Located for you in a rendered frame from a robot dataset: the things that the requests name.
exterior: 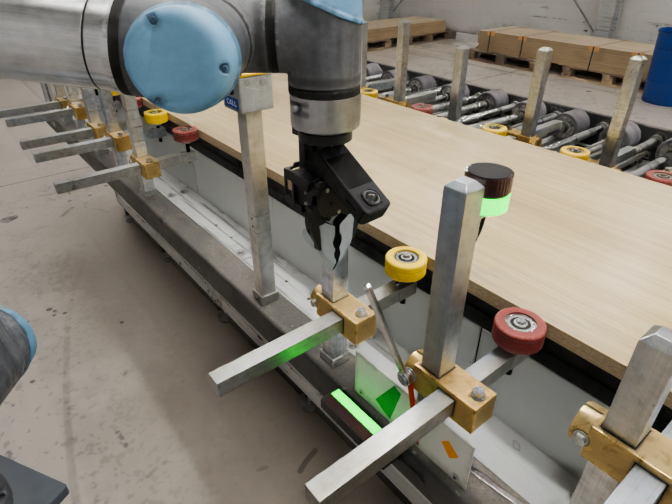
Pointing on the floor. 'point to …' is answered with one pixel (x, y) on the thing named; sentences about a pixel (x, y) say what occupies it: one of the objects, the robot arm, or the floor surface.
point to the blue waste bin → (660, 71)
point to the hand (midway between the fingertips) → (335, 264)
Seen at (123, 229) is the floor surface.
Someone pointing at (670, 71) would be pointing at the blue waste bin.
